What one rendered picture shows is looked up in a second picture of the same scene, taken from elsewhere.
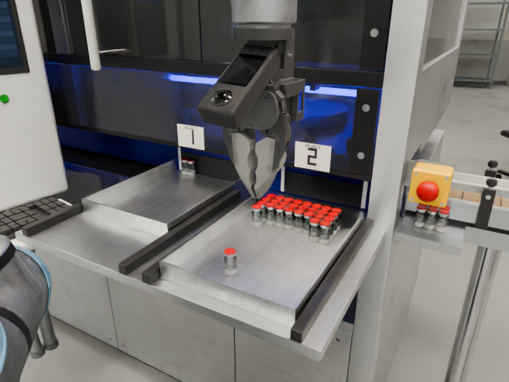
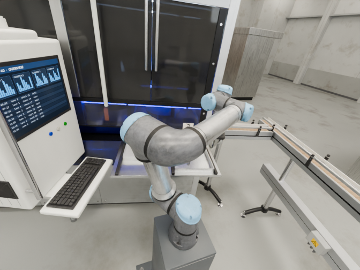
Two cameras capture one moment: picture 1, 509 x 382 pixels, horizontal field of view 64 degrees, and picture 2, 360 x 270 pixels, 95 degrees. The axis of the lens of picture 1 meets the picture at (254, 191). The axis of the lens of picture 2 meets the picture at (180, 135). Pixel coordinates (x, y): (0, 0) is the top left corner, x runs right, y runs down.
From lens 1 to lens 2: 0.74 m
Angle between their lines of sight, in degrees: 36
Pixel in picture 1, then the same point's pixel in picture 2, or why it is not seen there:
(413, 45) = not seen: hidden behind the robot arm
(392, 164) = not seen: hidden behind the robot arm
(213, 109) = (221, 137)
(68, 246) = (136, 173)
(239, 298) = (200, 170)
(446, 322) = not seen: hidden behind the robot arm
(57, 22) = (72, 83)
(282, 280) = (200, 162)
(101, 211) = (132, 158)
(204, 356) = (144, 190)
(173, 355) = (130, 195)
